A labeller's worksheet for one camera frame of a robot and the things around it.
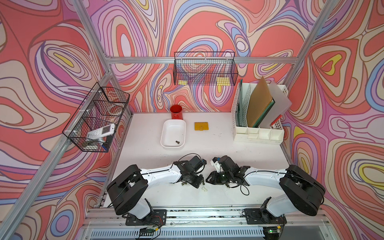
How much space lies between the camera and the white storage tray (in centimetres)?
99

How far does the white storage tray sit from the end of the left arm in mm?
262

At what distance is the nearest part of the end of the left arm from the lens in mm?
627
